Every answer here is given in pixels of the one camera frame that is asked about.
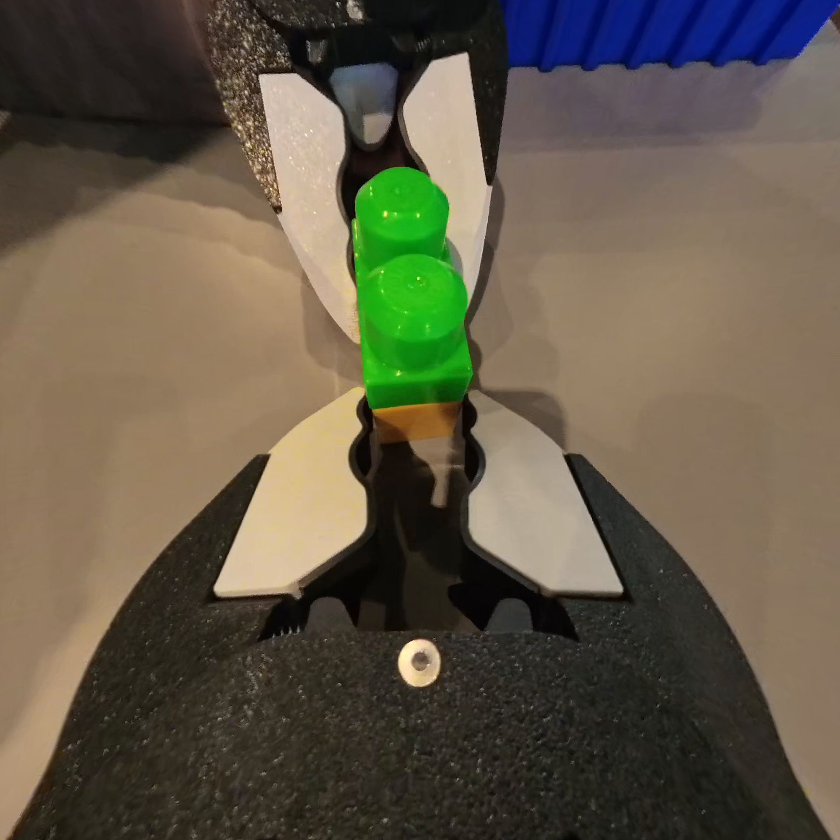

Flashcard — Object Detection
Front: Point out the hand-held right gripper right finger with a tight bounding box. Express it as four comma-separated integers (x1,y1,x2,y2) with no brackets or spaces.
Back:
461,390,626,599

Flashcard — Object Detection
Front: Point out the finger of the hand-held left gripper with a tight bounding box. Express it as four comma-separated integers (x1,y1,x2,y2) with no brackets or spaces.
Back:
258,71,363,347
400,51,496,309

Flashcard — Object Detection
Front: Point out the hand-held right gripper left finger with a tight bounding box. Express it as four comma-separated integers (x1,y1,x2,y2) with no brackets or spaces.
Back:
213,386,382,601

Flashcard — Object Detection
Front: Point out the yellow mega block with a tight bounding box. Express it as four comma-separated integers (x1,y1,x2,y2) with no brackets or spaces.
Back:
373,402,462,445

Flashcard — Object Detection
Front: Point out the green two-stud mega block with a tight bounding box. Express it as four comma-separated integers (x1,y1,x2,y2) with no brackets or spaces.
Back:
352,166,475,411

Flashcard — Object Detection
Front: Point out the blue ridged plastic bin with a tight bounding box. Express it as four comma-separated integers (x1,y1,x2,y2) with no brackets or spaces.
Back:
502,0,840,72

